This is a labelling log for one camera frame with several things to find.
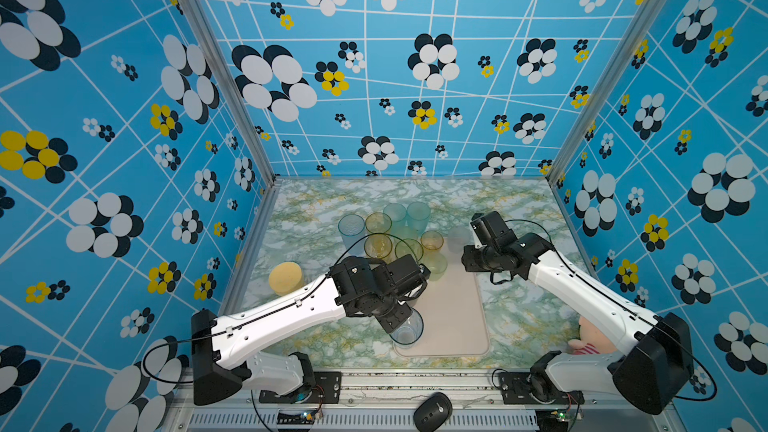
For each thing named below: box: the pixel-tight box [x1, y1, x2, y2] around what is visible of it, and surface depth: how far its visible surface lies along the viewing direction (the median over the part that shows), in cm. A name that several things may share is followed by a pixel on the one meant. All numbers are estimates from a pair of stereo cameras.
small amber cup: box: [420, 230, 444, 254], surface depth 100 cm
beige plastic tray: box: [394, 245, 490, 357], surface depth 85 cm
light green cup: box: [421, 249, 448, 282], surface depth 93 cm
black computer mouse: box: [413, 392, 453, 432], surface depth 70 cm
